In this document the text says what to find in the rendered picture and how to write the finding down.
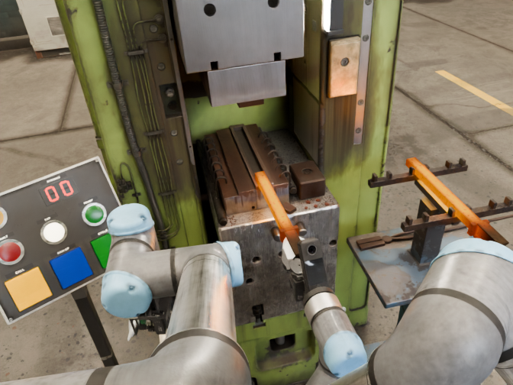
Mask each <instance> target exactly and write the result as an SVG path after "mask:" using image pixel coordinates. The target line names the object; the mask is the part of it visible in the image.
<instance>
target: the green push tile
mask: <svg viewBox="0 0 513 385"><path fill-rule="evenodd" d="M90 244H91V246H92V248H93V250H94V252H95V255H96V257H97V258H98V261H99V263H100V264H101V266H102V268H103V269H104V268H106V267H107V263H108V257H109V251H110V247H111V235H110V234H109V233H107V234H106V235H102V236H101V237H99V238H96V239H95V240H93V241H90Z"/></svg>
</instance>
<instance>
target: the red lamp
mask: <svg viewBox="0 0 513 385"><path fill-rule="evenodd" d="M20 255H21V248H20V247H19V245H18V244H16V243H14V242H8V243H5V244H3V245H2V246H1V247H0V258H1V259H2V260H3V261H6V262H12V261H15V260H17V259H18V258H19V257H20Z"/></svg>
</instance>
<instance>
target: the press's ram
mask: <svg viewBox="0 0 513 385"><path fill-rule="evenodd" d="M168 5H169V13H170V18H171V23H172V27H173V33H174V35H175V39H176V43H177V45H178V48H179V52H180V54H181V58H182V61H183V64H184V67H185V69H186V73H188V74H189V73H199V72H204V71H210V70H211V63H210V62H215V64H216V66H217V68H218V69H225V68H231V67H236V66H246V65H251V64H257V63H267V62H273V61H274V54H275V55H277V57H278V58H279V59H280V60H287V59H293V58H299V57H303V56H304V0H168Z"/></svg>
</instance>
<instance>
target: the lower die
mask: <svg viewBox="0 0 513 385"><path fill-rule="evenodd" d="M229 127H230V128H229V129H224V130H219V131H216V134H207V135H205V137H207V136H210V137H212V138H213V140H214V142H213V143H214V144H215V147H216V148H215V149H216V150H217V152H218V156H219V157H220V161H218V158H217V157H212V158H211V159H210V161H211V164H212V163H214V162H216V161H218V162H220V163H221V164H222V170H223V171H224V173H225V175H224V177H226V178H227V184H225V179H223V178H221V179H219V180H218V181H217V184H218V190H219V193H220V196H221V201H222V203H223V206H224V210H225V213H226V215H233V214H237V213H241V212H248V211H252V210H256V209H263V208H267V207H269V206H268V204H267V202H266V200H265V198H264V196H263V194H262V191H261V189H260V188H259V186H258V184H257V181H256V179H255V177H254V175H253V172H252V170H251V168H250V165H249V163H248V161H247V158H246V156H245V154H244V152H243V149H242V147H241V145H240V142H239V140H238V139H237V135H236V134H235V132H234V129H233V128H237V127H243V130H244V132H245V134H246V136H247V138H248V140H249V142H250V144H251V146H252V148H253V150H254V153H255V154H256V157H257V159H258V161H259V162H260V165H261V167H262V168H263V171H264V172H265V174H266V176H267V178H268V180H269V181H270V183H271V185H272V187H273V189H274V191H275V193H276V195H277V196H278V198H279V201H280V202H281V204H283V203H284V202H288V203H289V182H288V180H287V179H286V177H285V175H284V174H282V175H281V178H279V175H280V173H281V172H282V170H281V168H280V167H278V168H277V170H275V167H276V165H278V163H277V161H276V159H275V160H274V161H273V163H271V160H272V159H273V158H274V156H273V153H272V152H271V153H270V155H269V157H268V153H269V152H270V151H271V150H270V149H269V146H267V147H266V150H264V147H265V146H266V145H267V142H266V141H265V140H264V141H263V143H262V144H261V141H262V139H264V137H263V135H262V134H261V135H260V137H258V134H259V133H260V130H259V128H258V126H257V124H252V125H244V124H241V125H232V126H229ZM212 169H213V172H214V170H216V169H221V167H220V164H218V163H216V164H214V165H213V166H212ZM219 176H223V173H222V172H221V171H217V172H215V179H216V178H218V177H219ZM252 206H254V207H255V208H254V209H252Z"/></svg>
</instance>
